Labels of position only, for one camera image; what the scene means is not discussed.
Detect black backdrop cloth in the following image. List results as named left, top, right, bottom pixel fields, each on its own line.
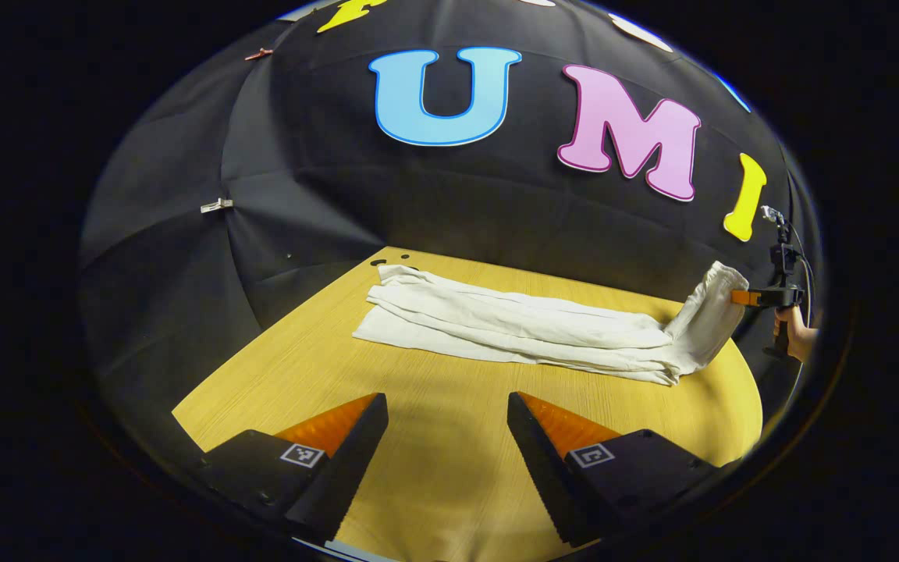
left=79, top=0, right=823, bottom=438

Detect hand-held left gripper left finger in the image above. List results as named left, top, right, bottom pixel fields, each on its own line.
left=198, top=393, right=389, bottom=543

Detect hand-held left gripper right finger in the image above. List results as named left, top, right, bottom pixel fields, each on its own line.
left=506, top=392, right=720, bottom=547

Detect white jeans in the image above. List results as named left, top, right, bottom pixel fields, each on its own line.
left=353, top=261, right=750, bottom=386

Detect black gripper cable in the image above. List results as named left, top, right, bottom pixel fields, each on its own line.
left=788, top=233, right=815, bottom=327

